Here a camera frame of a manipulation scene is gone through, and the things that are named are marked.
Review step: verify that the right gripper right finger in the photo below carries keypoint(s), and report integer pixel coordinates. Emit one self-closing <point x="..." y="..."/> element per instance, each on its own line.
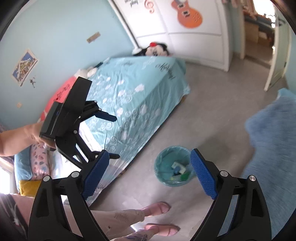
<point x="250" y="220"/>

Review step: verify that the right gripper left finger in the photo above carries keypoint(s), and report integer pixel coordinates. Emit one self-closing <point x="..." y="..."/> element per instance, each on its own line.
<point x="48" y="220"/>

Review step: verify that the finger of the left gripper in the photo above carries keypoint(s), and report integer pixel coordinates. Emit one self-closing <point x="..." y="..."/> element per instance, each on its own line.
<point x="105" y="116"/>
<point x="111" y="155"/>

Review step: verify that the teal lined trash bin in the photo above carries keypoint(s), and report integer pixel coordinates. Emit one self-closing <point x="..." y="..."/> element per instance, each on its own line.
<point x="164" y="161"/>

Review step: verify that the trash items in bin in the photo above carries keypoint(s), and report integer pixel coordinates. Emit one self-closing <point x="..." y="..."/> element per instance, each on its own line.
<point x="181" y="173"/>

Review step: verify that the person's left hand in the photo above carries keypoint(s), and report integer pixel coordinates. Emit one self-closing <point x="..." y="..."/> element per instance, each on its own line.
<point x="14" y="141"/>

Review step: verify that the yellow cushion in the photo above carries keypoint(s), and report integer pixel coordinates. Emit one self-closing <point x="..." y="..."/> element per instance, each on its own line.
<point x="29" y="188"/>

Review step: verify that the bed with turquoise cover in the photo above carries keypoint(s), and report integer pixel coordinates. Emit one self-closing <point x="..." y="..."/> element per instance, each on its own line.
<point x="141" y="92"/>

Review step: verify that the floral pink pillow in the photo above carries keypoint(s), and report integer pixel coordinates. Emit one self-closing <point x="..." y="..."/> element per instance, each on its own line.
<point x="39" y="161"/>

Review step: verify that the pink slipper upper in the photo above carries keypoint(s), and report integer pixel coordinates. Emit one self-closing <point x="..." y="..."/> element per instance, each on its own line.
<point x="156" y="209"/>

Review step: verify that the pink slipper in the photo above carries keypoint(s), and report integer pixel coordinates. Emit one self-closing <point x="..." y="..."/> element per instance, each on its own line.
<point x="156" y="209"/>
<point x="162" y="230"/>

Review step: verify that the pink slipper lower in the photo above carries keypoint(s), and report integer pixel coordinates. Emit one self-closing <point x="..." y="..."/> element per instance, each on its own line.
<point x="162" y="230"/>

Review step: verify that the Minnie Mouse plush toy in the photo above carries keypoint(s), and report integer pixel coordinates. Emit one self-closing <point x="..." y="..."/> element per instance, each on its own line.
<point x="154" y="49"/>

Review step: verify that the grey-blue fluffy rug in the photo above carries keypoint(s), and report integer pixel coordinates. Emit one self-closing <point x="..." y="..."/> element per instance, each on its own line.
<point x="272" y="134"/>

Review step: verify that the white wardrobe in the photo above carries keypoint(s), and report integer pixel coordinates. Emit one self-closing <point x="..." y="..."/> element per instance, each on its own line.
<point x="156" y="21"/>

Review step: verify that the white door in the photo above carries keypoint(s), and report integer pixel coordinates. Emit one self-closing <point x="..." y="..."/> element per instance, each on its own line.
<point x="281" y="51"/>

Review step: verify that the map picture on wall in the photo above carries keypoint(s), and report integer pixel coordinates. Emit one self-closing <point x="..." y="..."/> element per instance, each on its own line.
<point x="24" y="66"/>

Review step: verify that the orange guitar wall sticker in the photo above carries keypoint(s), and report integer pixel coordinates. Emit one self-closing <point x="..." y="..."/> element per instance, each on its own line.
<point x="188" y="17"/>

